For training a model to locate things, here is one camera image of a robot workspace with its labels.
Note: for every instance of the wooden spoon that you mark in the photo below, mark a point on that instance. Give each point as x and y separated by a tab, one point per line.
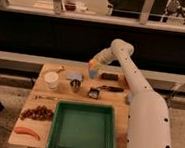
58	69

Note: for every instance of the white blue gripper body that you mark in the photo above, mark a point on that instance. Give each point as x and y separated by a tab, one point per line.
93	67

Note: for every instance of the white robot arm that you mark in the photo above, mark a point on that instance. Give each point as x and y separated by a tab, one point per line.
149	124

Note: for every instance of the black office chair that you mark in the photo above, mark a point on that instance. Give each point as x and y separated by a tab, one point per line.
176	7

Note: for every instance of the black handled tool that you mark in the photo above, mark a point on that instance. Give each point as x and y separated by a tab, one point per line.
110	89

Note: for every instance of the metal cup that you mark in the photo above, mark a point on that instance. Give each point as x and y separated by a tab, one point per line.
75	85

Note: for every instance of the bunch of dark grapes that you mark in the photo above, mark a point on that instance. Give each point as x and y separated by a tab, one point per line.
39	113

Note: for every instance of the white plastic cup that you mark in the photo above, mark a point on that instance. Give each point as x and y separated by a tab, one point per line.
51	79

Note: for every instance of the green plastic tray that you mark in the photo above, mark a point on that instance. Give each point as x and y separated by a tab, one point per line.
82	125

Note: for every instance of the grey blue sponge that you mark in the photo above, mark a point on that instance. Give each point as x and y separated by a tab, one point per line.
74	76

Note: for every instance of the small black square box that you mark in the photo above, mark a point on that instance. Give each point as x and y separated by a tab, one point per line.
94	93

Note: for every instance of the black rectangular block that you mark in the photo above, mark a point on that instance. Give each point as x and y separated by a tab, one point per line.
108	76

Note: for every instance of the orange carrot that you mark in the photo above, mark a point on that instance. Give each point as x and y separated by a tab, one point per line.
25	130

